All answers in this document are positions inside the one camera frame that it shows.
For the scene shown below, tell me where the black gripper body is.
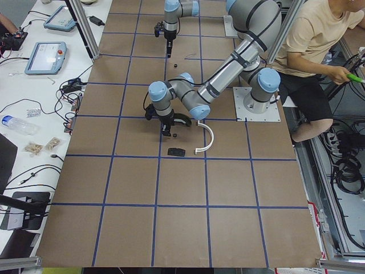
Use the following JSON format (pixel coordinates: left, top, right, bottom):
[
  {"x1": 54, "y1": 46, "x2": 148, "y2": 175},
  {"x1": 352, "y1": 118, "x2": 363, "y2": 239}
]
[
  {"x1": 157, "y1": 110, "x2": 175, "y2": 132},
  {"x1": 164, "y1": 29, "x2": 175, "y2": 49}
]

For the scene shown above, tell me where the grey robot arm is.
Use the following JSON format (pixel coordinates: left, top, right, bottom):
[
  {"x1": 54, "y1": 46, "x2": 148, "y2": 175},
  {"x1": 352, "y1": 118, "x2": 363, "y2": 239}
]
[
  {"x1": 163, "y1": 0, "x2": 200, "y2": 58},
  {"x1": 145, "y1": 1, "x2": 281, "y2": 136}
]

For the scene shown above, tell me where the olive brake shoe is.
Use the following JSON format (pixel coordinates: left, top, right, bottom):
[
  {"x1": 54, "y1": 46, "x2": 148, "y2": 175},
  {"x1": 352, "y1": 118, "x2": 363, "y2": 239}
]
[{"x1": 173, "y1": 113, "x2": 192, "y2": 127}]

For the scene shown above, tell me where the black brake pad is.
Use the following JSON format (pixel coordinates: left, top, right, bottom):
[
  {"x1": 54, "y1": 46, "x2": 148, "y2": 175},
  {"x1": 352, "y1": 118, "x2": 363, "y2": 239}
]
[{"x1": 168, "y1": 147, "x2": 186, "y2": 157}]

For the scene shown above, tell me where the black power adapter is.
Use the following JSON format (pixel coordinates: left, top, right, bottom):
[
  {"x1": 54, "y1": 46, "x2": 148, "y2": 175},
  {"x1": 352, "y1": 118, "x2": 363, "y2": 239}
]
[{"x1": 89, "y1": 16, "x2": 105, "y2": 26}]

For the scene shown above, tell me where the far teach pendant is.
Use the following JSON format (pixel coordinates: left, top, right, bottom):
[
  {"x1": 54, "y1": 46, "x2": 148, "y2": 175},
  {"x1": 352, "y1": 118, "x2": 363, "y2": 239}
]
[{"x1": 43, "y1": 5, "x2": 76, "y2": 32}]

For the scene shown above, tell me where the teach pendant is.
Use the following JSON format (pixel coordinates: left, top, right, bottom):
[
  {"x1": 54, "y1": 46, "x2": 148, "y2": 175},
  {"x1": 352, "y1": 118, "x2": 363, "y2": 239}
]
[
  {"x1": 43, "y1": 5, "x2": 76, "y2": 32},
  {"x1": 25, "y1": 42, "x2": 67, "y2": 75}
]

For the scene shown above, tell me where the near teach pendant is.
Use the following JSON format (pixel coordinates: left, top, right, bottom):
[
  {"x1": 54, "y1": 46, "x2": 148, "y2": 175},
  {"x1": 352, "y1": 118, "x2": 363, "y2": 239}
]
[{"x1": 25, "y1": 42, "x2": 67, "y2": 75}]

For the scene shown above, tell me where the person in beige shirt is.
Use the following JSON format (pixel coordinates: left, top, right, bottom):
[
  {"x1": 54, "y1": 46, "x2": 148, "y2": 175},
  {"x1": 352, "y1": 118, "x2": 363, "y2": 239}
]
[{"x1": 272, "y1": 0, "x2": 364, "y2": 143}]

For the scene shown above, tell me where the clear plastic water bottle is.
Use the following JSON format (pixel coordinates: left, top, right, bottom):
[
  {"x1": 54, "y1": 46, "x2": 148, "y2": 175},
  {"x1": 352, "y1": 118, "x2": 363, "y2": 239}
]
[{"x1": 1, "y1": 115, "x2": 39, "y2": 135}]

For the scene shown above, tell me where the white curved plastic bracket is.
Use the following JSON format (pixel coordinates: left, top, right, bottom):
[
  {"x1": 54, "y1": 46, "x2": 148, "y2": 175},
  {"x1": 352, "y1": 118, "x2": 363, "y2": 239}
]
[{"x1": 194, "y1": 119, "x2": 216, "y2": 155}]

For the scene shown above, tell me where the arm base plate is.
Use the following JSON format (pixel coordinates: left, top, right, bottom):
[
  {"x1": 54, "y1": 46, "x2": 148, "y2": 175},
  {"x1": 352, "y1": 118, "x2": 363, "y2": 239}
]
[
  {"x1": 223, "y1": 15, "x2": 238, "y2": 38},
  {"x1": 233, "y1": 87, "x2": 281, "y2": 123}
]

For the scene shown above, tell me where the aluminium frame post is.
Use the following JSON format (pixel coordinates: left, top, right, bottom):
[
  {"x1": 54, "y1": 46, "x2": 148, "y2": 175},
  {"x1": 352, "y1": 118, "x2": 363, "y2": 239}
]
[{"x1": 65, "y1": 0, "x2": 100, "y2": 60}]

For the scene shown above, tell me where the black camera stand base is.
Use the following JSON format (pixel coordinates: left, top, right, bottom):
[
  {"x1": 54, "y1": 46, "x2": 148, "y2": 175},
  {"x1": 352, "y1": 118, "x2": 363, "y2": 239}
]
[{"x1": 1, "y1": 191, "x2": 51, "y2": 231}]

